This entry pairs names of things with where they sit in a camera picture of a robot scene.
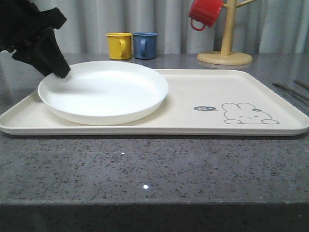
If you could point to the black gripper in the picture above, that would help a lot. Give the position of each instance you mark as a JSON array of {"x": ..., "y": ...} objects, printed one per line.
[{"x": 21, "y": 21}]

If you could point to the white round plate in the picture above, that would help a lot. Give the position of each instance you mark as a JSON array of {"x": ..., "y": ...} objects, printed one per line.
[{"x": 104, "y": 92}]

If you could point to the silver metal fork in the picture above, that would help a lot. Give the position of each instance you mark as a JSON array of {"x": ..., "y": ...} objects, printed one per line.
[{"x": 295, "y": 93}]

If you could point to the yellow enamel mug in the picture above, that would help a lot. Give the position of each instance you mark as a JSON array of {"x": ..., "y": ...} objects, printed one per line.
[{"x": 119, "y": 45}]

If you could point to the blue enamel mug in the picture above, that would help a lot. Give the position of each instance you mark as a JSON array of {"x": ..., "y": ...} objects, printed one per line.
[{"x": 144, "y": 44}]

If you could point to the beige rabbit serving tray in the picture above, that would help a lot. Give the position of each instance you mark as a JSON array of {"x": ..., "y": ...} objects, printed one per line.
[{"x": 214, "y": 102}]

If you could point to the red enamel mug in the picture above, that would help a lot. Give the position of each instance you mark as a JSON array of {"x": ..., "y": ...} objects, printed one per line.
[{"x": 205, "y": 11}]

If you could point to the wooden mug tree stand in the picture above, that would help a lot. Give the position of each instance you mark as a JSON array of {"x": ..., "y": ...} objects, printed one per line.
[{"x": 225, "y": 56}]

